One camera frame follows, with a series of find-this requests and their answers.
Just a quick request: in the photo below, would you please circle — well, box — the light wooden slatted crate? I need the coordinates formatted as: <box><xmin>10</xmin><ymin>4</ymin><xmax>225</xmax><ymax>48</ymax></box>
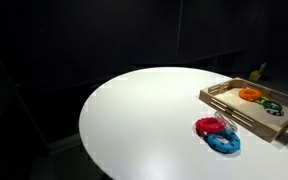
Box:
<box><xmin>198</xmin><ymin>77</ymin><xmax>288</xmax><ymax>144</ymax></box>

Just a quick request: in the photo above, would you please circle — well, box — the light green bumpy ring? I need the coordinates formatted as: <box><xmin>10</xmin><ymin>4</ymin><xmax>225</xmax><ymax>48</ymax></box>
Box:
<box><xmin>254</xmin><ymin>96</ymin><xmax>271</xmax><ymax>105</ymax></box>

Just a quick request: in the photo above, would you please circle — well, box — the red bumpy rubber ring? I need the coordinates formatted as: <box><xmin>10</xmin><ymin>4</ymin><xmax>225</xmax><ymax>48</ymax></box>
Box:
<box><xmin>194</xmin><ymin>116</ymin><xmax>228</xmax><ymax>137</ymax></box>

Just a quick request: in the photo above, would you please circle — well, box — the blue bumpy rubber ring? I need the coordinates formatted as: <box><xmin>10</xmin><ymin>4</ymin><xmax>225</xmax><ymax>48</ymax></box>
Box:
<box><xmin>205</xmin><ymin>129</ymin><xmax>242</xmax><ymax>155</ymax></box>

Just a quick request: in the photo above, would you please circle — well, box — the orange bumpy rubber ring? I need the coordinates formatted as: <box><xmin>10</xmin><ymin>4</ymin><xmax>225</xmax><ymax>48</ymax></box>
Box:
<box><xmin>238</xmin><ymin>87</ymin><xmax>263</xmax><ymax>102</ymax></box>

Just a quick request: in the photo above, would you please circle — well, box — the clear transparent ring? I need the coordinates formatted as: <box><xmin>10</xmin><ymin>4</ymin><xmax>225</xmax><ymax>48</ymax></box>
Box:
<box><xmin>213</xmin><ymin>110</ymin><xmax>239</xmax><ymax>134</ymax></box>

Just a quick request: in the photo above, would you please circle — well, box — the dark green bumpy ring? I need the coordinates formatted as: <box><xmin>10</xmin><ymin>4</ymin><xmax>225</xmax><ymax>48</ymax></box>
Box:
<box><xmin>262</xmin><ymin>99</ymin><xmax>284</xmax><ymax>114</ymax></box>

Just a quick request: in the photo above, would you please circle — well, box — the black white checkered ring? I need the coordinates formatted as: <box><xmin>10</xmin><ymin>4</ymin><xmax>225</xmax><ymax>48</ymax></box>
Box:
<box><xmin>267</xmin><ymin>108</ymin><xmax>285</xmax><ymax>117</ymax></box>

